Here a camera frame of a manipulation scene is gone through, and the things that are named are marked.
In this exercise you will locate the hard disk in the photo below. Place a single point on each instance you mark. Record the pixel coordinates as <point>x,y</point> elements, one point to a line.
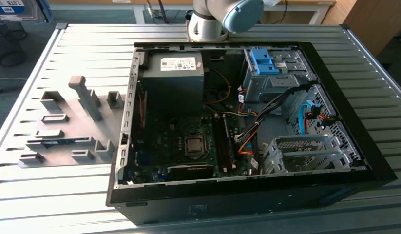
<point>11,9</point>

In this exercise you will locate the silver CPU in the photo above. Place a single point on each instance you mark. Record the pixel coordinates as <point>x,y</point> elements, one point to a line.
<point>194,145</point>

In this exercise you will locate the grey metal drive cage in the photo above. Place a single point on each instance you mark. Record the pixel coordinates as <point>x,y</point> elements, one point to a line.
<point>278,84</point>

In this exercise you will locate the blue RAM stick on rack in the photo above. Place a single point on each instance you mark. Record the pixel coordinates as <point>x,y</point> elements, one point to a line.
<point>55,142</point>

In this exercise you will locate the black open PC case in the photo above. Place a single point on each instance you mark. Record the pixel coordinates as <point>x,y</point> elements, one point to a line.
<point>221,202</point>

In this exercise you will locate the silver disk bay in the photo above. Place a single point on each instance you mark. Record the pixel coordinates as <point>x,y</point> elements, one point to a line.
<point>318,140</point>

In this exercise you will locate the black mesh wastebasket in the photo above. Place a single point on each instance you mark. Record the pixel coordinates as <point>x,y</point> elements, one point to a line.
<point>9,48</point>

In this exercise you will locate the blue plastic drive latch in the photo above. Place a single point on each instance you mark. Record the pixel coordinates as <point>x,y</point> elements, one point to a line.
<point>266,69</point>

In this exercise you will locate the grey power supply unit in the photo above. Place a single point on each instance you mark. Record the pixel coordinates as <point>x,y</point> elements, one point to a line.
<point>181,73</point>

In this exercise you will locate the grey plastic parts rack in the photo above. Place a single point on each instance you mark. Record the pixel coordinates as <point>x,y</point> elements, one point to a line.
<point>74,126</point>

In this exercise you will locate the brown wooden cabinet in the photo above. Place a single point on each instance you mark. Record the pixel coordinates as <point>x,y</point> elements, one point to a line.
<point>377,22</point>

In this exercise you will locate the white framed wooden desk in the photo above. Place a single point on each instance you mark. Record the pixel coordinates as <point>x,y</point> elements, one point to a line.
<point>321,14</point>
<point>90,6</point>

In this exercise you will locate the black graphics card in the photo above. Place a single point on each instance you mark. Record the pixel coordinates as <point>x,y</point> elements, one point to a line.
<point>191,171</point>

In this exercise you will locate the green motherboard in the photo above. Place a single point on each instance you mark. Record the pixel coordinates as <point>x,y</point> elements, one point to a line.
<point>211,151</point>

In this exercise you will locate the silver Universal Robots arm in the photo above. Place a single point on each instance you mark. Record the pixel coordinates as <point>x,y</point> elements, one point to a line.
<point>207,26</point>

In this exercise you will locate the black RAM slot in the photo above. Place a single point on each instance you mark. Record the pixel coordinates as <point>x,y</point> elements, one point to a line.
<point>222,136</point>
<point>226,136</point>
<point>218,136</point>

